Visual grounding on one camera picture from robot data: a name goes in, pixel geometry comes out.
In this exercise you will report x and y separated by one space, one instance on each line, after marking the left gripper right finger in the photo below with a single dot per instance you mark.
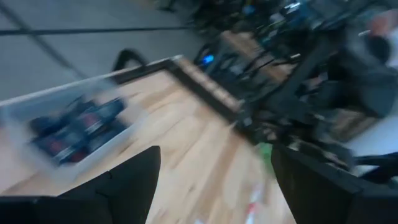
311 193

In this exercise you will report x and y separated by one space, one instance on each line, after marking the person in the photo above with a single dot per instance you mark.
393 46

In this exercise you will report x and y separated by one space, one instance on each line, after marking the clear plastic bin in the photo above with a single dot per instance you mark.
31 102

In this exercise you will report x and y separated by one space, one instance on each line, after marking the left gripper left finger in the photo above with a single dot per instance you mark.
133 186

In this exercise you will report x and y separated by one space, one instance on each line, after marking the dark toothpaste tube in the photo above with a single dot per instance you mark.
46 124
77 146
93 115

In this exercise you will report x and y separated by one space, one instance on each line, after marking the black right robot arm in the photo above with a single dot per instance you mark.
298 77

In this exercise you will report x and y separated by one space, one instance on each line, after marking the red toothbrush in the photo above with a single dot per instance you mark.
253 205

